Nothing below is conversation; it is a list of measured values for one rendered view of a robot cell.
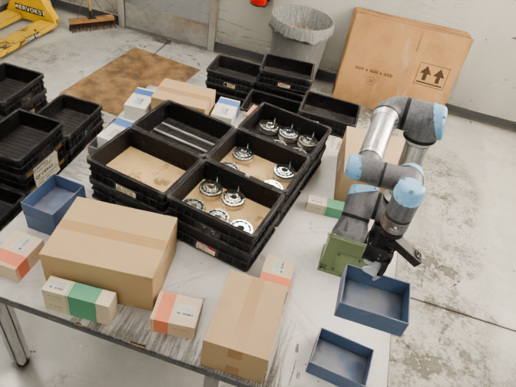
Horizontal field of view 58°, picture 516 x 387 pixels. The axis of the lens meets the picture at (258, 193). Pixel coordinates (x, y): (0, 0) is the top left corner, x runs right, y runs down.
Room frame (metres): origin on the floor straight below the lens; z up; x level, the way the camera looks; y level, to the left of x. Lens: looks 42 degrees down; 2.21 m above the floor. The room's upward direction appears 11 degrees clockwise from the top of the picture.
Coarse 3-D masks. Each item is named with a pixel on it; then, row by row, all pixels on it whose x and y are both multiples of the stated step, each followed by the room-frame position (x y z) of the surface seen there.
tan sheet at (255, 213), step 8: (192, 192) 1.47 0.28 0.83; (208, 200) 1.43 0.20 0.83; (216, 200) 1.44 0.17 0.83; (248, 200) 1.48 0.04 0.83; (208, 208) 1.39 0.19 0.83; (216, 208) 1.40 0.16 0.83; (248, 208) 1.43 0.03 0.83; (256, 208) 1.44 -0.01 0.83; (264, 208) 1.45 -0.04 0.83; (232, 216) 1.37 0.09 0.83; (240, 216) 1.38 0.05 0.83; (248, 216) 1.39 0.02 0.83; (256, 216) 1.40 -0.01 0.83; (264, 216) 1.41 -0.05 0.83; (256, 224) 1.35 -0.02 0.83
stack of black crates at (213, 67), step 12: (216, 60) 3.40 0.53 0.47; (228, 60) 3.48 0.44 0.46; (240, 60) 3.47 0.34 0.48; (216, 72) 3.20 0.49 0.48; (228, 72) 3.42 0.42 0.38; (240, 72) 3.46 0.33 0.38; (252, 72) 3.45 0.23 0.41; (216, 84) 3.20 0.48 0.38; (228, 84) 3.19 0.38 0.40; (240, 84) 3.18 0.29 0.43; (252, 84) 3.15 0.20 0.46; (240, 96) 3.18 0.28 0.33
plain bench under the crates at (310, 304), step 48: (336, 144) 2.23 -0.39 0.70; (0, 240) 1.12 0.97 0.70; (288, 240) 1.41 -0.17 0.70; (0, 288) 0.91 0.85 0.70; (192, 288) 1.07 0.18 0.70; (336, 288) 1.20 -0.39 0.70; (96, 336) 0.82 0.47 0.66; (144, 336) 0.83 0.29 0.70; (288, 336) 0.94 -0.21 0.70; (384, 336) 1.02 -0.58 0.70; (240, 384) 0.73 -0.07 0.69; (288, 384) 0.76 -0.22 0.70; (384, 384) 0.83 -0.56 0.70
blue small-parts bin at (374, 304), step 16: (352, 272) 0.95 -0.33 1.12; (352, 288) 0.92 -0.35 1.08; (368, 288) 0.93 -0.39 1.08; (384, 288) 0.93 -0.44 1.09; (400, 288) 0.92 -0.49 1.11; (336, 304) 0.83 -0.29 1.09; (352, 304) 0.86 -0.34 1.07; (368, 304) 0.87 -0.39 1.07; (384, 304) 0.88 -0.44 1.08; (400, 304) 0.89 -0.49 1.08; (352, 320) 0.80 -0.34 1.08; (368, 320) 0.79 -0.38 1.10; (384, 320) 0.79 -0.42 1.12; (400, 320) 0.83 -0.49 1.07; (400, 336) 0.78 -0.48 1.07
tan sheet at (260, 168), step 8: (224, 160) 1.72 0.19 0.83; (232, 160) 1.73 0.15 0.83; (256, 160) 1.77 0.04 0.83; (264, 160) 1.78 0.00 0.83; (240, 168) 1.69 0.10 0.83; (248, 168) 1.70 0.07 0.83; (256, 168) 1.71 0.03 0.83; (264, 168) 1.72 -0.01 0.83; (272, 168) 1.73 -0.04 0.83; (256, 176) 1.66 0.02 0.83; (264, 176) 1.67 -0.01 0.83; (272, 176) 1.68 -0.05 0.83; (288, 184) 1.64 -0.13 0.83
